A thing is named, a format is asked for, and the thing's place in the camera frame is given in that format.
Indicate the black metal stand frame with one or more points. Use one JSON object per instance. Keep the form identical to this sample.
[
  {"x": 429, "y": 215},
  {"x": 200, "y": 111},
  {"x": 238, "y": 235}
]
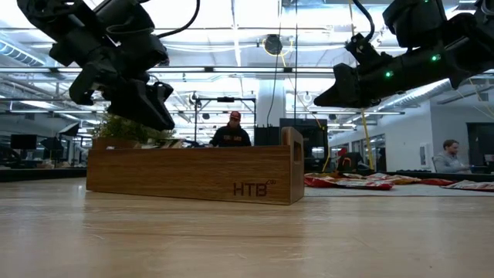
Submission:
[{"x": 225, "y": 99}]

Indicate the black chair orange trim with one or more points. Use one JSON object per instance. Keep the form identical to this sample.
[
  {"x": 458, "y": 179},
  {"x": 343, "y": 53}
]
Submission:
[{"x": 349, "y": 162}]

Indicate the black desk monitor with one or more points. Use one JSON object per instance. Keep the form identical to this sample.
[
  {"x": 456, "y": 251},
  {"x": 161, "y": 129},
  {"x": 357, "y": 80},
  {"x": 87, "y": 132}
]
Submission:
[{"x": 23, "y": 141}]

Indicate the red strawberry tea bag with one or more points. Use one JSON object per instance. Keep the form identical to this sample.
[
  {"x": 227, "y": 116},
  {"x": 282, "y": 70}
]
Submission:
[
  {"x": 366, "y": 185},
  {"x": 438, "y": 181},
  {"x": 318, "y": 182}
]

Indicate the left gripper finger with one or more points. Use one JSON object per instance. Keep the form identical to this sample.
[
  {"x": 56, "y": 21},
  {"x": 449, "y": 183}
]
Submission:
[
  {"x": 166, "y": 102},
  {"x": 139, "y": 108}
]

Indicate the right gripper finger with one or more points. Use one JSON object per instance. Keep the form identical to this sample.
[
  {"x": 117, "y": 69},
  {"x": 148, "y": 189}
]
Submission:
[{"x": 351, "y": 89}]

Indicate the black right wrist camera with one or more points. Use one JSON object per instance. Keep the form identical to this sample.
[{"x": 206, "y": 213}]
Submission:
[{"x": 363, "y": 50}]

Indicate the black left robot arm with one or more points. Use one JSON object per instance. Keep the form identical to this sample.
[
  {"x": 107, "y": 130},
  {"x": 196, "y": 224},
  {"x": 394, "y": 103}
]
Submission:
[{"x": 77, "y": 23}]

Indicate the black monitor screen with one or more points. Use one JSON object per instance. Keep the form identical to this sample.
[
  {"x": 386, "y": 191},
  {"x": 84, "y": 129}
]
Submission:
[{"x": 314, "y": 135}]

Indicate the wooden tea box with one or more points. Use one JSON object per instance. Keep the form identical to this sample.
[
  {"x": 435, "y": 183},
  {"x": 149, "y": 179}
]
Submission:
[{"x": 185, "y": 173}]

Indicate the person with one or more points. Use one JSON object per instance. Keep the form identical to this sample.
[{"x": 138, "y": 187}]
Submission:
[
  {"x": 449, "y": 160},
  {"x": 231, "y": 137}
]

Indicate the potted green plant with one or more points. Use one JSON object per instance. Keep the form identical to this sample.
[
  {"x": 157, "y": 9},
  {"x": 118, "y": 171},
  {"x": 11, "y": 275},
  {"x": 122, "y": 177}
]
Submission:
[{"x": 123, "y": 133}]

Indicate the grey woven placemat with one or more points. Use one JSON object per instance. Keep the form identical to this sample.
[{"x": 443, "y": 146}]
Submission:
[{"x": 417, "y": 191}]

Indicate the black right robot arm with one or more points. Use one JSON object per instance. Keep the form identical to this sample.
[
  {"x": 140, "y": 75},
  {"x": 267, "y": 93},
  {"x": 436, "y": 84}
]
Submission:
[{"x": 474, "y": 42}]

